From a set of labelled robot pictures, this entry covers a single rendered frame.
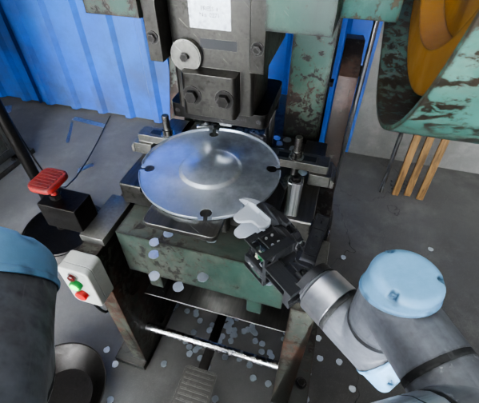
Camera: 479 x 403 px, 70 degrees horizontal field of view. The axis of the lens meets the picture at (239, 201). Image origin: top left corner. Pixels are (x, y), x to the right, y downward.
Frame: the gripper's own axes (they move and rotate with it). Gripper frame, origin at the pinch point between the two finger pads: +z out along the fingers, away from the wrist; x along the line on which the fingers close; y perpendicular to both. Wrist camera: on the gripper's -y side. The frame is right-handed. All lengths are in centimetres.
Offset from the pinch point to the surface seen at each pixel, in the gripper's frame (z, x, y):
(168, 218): 5.3, 0.1, 13.8
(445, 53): -16.5, -28.9, -16.2
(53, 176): 32.1, 1.9, 27.5
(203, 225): 0.4, 0.1, 9.4
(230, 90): 10.1, -17.2, -3.4
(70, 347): 37, 72, 47
